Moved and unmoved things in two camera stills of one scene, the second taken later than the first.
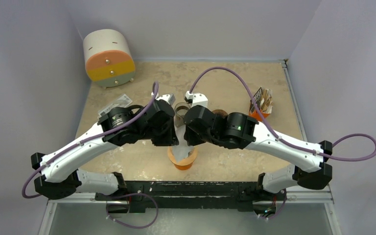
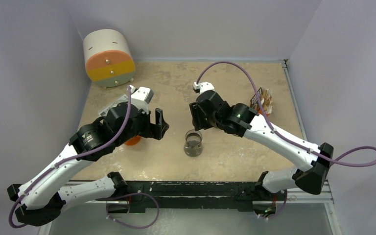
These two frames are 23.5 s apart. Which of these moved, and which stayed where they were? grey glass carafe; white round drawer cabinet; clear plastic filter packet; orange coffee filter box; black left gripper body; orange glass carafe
Moved: grey glass carafe; black left gripper body; orange glass carafe
Stayed: clear plastic filter packet; orange coffee filter box; white round drawer cabinet
